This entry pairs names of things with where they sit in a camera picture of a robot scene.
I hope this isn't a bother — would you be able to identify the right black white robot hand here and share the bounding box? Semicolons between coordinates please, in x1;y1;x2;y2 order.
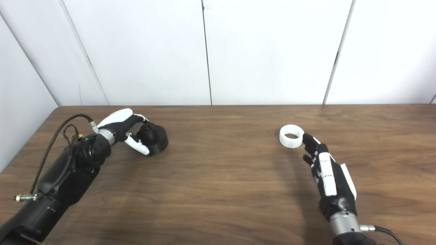
302;133;357;222

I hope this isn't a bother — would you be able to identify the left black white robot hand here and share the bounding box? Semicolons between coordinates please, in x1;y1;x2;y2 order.
97;108;150;156

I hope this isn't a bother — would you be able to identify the round black plastic part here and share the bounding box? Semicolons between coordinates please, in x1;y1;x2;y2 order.
136;122;169;157

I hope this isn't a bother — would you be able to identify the white toothed plastic ring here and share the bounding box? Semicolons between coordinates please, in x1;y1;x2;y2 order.
279;125;305;149

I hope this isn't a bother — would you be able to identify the left thin wires yellow connector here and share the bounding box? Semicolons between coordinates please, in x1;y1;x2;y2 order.
63;124;84;164

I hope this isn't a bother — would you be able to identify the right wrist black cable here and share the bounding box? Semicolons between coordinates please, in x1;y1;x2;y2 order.
360;225;406;245

